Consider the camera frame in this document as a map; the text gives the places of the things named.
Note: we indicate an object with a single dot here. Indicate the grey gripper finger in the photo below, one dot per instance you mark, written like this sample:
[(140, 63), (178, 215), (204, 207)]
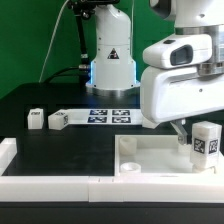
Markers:
[(178, 126)]

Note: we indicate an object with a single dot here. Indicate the white square tabletop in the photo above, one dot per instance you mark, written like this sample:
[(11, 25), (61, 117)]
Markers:
[(157, 156)]

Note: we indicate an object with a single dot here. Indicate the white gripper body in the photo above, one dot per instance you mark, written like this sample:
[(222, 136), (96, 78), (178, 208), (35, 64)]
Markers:
[(172, 87)]

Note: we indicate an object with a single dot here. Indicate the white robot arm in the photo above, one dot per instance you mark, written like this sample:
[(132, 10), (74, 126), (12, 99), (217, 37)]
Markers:
[(113, 71)]

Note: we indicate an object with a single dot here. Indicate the white U-shaped fence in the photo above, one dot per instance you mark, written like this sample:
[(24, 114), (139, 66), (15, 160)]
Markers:
[(104, 188)]

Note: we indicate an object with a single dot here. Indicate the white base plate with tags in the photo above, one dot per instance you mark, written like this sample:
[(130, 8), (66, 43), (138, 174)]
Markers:
[(102, 116)]

